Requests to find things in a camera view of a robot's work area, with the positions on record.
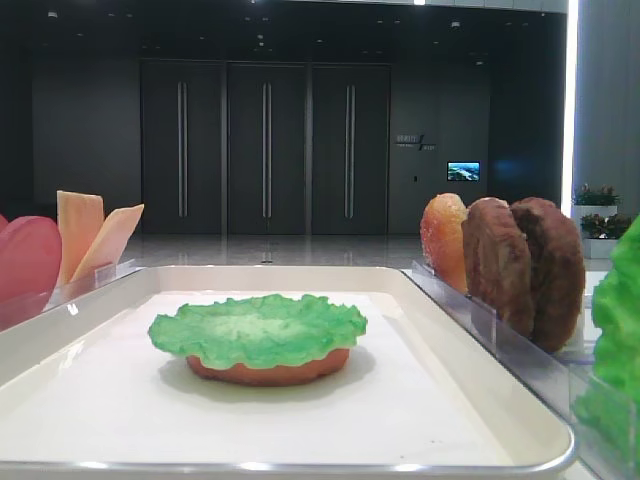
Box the red tomato slice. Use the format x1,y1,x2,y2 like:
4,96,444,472
1,216,62,303

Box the green lettuce leaf on bun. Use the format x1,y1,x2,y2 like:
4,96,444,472
148,294,368,370

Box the orange glazed bread slice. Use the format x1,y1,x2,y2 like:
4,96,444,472
420,193,467,294

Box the brown meat patty front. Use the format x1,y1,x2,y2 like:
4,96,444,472
462,197,534,337

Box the brown meat patty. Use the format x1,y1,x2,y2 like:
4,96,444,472
510,197,586,353
462,197,534,337

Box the leaning orange cheese slice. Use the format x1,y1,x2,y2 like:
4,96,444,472
71,204,144,282

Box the brown meat patty rear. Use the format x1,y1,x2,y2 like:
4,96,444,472
510,197,586,353

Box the tall orange cheese slice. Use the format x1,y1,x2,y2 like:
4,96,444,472
56,190,104,286

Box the pink tomato slice far left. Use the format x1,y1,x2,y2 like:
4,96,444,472
0,214,9,232

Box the green lettuce leaf right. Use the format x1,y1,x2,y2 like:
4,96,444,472
574,219,639,458

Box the brown bottom bun slice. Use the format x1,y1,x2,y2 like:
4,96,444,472
186,349,350,387

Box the clear acrylic right holder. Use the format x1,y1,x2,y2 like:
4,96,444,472
411,258,640,480

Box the clear acrylic holder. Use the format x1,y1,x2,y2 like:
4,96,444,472
411,258,640,480
1,259,138,331

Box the white rectangular tray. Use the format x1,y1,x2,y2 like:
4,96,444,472
1,266,575,479

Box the potted plants in planter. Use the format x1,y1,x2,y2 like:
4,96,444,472
572,184,632,259

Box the clear acrylic left holder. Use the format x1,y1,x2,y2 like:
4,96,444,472
1,259,138,331

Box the small wall display screen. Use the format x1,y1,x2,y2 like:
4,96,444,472
447,162,480,182

